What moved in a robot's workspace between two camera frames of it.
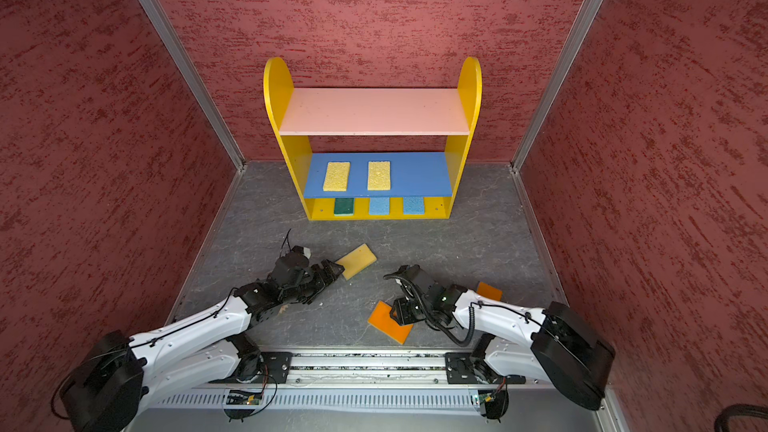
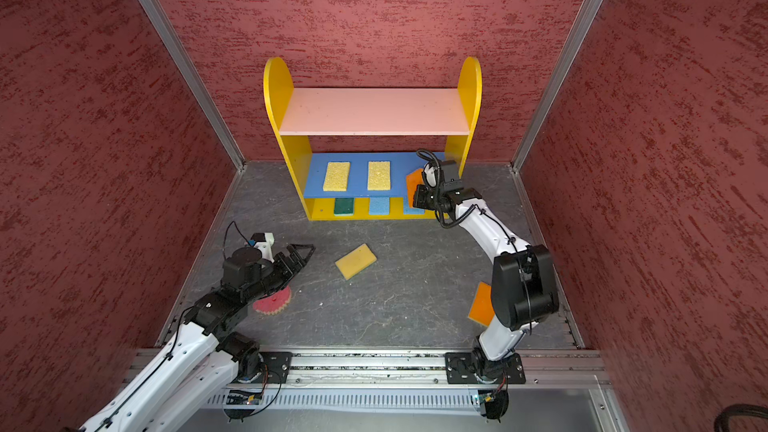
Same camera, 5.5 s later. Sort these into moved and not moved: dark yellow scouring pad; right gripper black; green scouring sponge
Moved: right gripper black
Not moved: green scouring sponge; dark yellow scouring pad
